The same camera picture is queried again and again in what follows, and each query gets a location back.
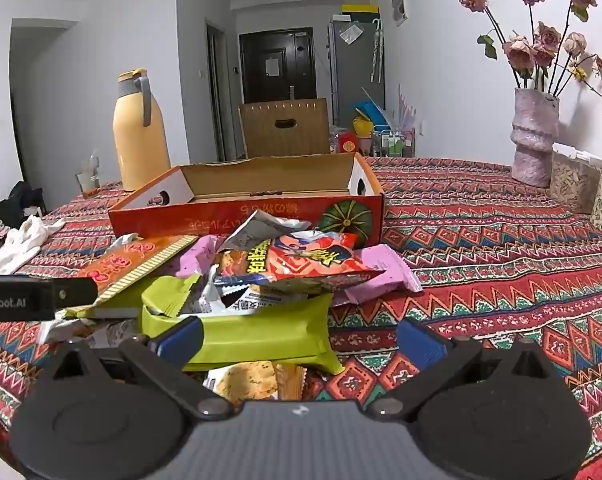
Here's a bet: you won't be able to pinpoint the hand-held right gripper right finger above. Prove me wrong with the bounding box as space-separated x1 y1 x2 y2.
371 317 554 422

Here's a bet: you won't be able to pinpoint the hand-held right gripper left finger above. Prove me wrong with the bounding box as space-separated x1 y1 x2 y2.
46 316 234 422

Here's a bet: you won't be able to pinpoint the small green snack packet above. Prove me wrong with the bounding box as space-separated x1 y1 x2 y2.
141 274 202 317

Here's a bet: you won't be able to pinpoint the purple snack packet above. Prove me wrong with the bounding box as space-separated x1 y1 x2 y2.
173 234 226 278
331 244 422 306

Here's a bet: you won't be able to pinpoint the yellow cracker packet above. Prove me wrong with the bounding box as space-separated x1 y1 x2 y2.
203 361 308 402

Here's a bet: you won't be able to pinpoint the large green snack packet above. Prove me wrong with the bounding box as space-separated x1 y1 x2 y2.
141 292 344 373

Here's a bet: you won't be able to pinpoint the orange striped snack packet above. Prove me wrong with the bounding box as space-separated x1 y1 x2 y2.
73 234 199 311

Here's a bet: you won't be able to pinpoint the white printed snack packet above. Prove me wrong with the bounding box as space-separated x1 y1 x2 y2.
183 275 312 317

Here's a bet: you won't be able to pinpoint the orange cardboard box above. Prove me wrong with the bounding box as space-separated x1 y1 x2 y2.
107 152 384 251

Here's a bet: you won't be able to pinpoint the silver snack packet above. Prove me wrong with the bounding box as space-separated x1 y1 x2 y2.
220 210 312 253

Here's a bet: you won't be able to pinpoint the red snack packet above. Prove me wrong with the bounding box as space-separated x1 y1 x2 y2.
213 232 386 296

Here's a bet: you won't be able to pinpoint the white glove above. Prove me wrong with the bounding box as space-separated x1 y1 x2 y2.
0 215 66 276

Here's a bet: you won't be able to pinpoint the patterned tablecloth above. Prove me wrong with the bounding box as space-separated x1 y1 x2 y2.
0 156 602 480

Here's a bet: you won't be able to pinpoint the dark bag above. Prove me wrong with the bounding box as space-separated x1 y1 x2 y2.
0 181 46 229

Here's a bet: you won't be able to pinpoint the glass cup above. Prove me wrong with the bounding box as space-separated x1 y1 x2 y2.
76 157 102 200

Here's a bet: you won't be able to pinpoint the yellow thermos jug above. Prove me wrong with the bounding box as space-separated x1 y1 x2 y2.
112 67 172 192

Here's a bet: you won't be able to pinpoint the pink ribbed vase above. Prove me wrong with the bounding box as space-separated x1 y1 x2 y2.
510 88 560 188

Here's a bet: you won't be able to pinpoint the blue plastic board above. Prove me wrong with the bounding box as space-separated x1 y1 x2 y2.
350 100 386 128

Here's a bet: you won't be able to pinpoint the grey refrigerator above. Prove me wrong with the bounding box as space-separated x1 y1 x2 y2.
328 16 386 128

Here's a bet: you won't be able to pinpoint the dark entrance door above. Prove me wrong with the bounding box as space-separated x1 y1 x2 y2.
239 29 315 105

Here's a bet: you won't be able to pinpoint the white folded umbrella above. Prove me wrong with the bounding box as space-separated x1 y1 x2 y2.
371 18 384 83

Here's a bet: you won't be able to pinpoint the dried pink flowers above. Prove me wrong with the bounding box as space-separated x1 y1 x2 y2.
453 0 602 97

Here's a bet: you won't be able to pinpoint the yellow flower branch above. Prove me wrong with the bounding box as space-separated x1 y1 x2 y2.
568 55 602 133

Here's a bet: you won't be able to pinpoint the wire storage cart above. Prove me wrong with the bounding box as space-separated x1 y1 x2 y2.
371 127 416 158

